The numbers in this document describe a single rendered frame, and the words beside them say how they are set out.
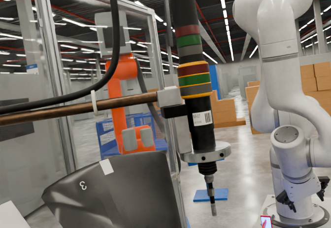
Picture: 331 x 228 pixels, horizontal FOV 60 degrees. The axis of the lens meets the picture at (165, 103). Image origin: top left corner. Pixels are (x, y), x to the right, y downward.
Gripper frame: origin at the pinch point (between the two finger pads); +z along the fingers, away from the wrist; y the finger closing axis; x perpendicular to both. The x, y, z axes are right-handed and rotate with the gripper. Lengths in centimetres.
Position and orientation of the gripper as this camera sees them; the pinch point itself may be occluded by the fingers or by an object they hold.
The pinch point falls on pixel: (306, 201)
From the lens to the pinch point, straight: 107.5
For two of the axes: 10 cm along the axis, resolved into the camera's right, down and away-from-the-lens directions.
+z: 4.2, 7.4, 5.3
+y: -8.9, 4.3, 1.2
